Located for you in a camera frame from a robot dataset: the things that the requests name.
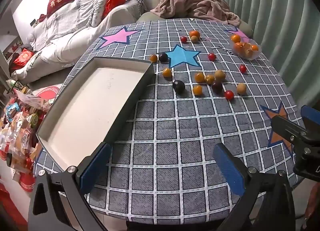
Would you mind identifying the white sofa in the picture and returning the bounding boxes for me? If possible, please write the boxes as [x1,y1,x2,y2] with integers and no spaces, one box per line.
[11,0,145,84]

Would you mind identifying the grey cardboard box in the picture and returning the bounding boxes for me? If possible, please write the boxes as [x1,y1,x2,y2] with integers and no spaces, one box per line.
[36,56,153,171]

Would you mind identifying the dark purple grape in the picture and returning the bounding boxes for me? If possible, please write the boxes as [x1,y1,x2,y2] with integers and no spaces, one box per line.
[172,80,186,94]

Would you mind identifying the pink blanket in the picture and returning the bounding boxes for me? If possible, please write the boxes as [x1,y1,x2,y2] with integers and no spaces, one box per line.
[150,0,242,26]

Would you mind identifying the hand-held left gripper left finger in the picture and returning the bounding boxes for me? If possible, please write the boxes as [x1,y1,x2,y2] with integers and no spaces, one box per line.
[28,143,113,231]

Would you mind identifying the white red patterned cushion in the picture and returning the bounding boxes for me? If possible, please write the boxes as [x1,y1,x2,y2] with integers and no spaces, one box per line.
[32,83,64,100]

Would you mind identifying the plain red pillow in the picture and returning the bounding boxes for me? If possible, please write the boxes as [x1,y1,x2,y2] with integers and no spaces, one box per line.
[102,0,127,19]

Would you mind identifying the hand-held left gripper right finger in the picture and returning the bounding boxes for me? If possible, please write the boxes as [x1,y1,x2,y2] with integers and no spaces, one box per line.
[213,143,295,231]

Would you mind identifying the pile of snack packets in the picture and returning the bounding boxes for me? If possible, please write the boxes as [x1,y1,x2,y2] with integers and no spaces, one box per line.
[0,88,54,179]

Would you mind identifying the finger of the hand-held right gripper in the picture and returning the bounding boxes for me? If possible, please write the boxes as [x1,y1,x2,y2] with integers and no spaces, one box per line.
[301,105,320,141]
[271,115,307,144]

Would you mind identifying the red patterned pillow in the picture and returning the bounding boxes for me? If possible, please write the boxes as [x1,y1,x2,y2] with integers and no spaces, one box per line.
[13,48,35,71]

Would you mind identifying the clear glass bowl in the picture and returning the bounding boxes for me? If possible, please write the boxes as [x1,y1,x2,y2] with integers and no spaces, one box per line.
[231,37,262,60]

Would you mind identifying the grey striped quilt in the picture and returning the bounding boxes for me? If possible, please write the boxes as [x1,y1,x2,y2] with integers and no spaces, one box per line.
[37,0,143,34]

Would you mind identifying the grey checked star tablecloth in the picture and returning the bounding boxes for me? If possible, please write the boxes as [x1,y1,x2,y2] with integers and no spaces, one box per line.
[34,18,307,224]

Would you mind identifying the peeled tangerine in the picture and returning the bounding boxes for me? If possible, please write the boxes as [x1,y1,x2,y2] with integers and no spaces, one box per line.
[242,42,252,58]

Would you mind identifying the light green curtain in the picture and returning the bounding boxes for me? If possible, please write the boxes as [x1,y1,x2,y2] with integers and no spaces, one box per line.
[212,0,320,111]

